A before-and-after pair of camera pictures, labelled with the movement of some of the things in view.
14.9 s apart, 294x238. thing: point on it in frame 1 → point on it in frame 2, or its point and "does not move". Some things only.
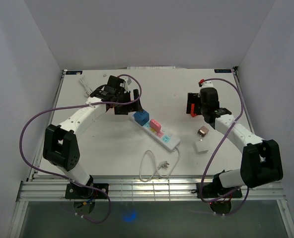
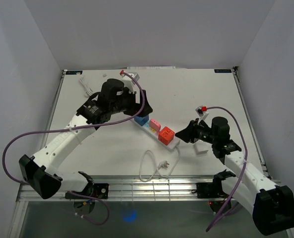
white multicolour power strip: (168, 140) does not move
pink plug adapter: (156, 127) does not move
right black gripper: (192, 98) → (190, 132)
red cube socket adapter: (192, 109) → (166, 135)
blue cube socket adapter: (142, 118) does not move
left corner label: (79, 72) does not move
